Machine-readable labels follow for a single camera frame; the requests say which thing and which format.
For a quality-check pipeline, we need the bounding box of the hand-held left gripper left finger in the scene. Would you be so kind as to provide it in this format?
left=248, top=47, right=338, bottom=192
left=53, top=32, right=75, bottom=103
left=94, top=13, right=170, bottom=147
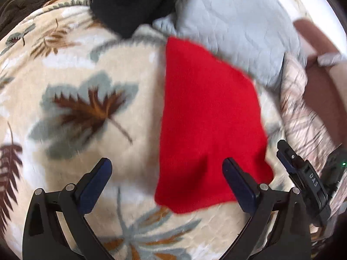
left=23, top=157, right=115, bottom=260

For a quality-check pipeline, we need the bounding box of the beige leaf print blanket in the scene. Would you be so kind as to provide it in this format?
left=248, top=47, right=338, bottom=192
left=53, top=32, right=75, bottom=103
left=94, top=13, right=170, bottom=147
left=0, top=0, right=312, bottom=260

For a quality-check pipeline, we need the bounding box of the red and blue sweater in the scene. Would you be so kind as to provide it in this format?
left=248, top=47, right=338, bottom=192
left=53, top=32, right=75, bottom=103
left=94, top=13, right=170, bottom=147
left=154, top=36, right=274, bottom=214

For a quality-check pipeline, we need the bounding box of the light grey quilted cloth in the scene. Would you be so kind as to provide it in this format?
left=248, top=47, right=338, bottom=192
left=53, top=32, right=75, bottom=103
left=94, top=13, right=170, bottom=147
left=152, top=0, right=308, bottom=88

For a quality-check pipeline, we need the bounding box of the dark brown knitted blanket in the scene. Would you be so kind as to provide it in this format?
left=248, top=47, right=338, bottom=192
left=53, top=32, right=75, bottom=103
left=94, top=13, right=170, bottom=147
left=0, top=0, right=94, bottom=40

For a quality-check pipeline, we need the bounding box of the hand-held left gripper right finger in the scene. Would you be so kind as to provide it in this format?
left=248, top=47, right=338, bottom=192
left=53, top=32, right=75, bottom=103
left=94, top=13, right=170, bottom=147
left=219, top=157, right=311, bottom=260

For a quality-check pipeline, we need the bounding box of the person's arm with bracelet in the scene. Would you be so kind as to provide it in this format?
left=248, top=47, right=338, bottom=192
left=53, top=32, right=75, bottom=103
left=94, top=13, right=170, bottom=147
left=293, top=18, right=347, bottom=144

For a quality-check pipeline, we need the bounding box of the beige patterned quilt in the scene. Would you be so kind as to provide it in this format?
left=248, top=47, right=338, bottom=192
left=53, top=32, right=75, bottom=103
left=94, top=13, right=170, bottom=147
left=279, top=53, right=347, bottom=258

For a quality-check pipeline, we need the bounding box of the white cloth piece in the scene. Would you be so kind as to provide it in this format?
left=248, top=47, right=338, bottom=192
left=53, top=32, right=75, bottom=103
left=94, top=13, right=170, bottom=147
left=317, top=53, right=347, bottom=67

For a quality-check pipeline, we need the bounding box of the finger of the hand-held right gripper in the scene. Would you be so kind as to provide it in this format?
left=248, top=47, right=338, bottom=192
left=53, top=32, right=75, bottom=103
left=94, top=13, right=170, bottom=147
left=276, top=139, right=309, bottom=181

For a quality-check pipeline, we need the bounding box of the black cloth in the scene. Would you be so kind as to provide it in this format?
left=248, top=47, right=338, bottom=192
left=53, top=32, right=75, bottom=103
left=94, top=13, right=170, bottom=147
left=88, top=0, right=200, bottom=39

